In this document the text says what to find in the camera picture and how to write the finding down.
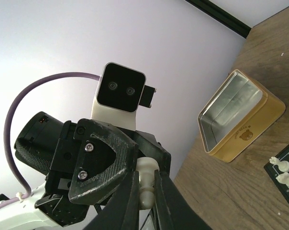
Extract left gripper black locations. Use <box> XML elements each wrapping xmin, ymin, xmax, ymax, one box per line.
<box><xmin>45</xmin><ymin>119</ymin><xmax>139</xmax><ymax>204</ymax></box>

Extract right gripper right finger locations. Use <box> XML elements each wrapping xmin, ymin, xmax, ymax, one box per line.
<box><xmin>154</xmin><ymin>170</ymin><xmax>211</xmax><ymax>230</ymax></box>

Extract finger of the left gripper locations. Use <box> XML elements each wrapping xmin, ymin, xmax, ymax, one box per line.
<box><xmin>133</xmin><ymin>131</ymin><xmax>171</xmax><ymax>175</ymax></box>

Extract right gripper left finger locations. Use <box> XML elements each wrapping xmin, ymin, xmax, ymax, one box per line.
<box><xmin>84</xmin><ymin>171</ymin><xmax>139</xmax><ymax>230</ymax></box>

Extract white chess piece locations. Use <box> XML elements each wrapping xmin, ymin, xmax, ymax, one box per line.
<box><xmin>276</xmin><ymin>172</ymin><xmax>289</xmax><ymax>187</ymax></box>
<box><xmin>136</xmin><ymin>157</ymin><xmax>160</xmax><ymax>210</ymax></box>
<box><xmin>269</xmin><ymin>157</ymin><xmax>289</xmax><ymax>173</ymax></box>

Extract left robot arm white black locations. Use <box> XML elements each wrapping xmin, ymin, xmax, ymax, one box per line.
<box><xmin>0</xmin><ymin>112</ymin><xmax>171</xmax><ymax>230</ymax></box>

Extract black white chess board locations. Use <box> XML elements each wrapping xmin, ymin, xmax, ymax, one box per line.
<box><xmin>264</xmin><ymin>144</ymin><xmax>289</xmax><ymax>204</ymax></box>

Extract yellow metal tin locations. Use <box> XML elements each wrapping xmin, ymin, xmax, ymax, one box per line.
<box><xmin>197</xmin><ymin>69</ymin><xmax>286</xmax><ymax>163</ymax></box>

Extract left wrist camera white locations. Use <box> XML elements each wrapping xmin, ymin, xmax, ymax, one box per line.
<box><xmin>91</xmin><ymin>62</ymin><xmax>156</xmax><ymax>131</ymax></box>

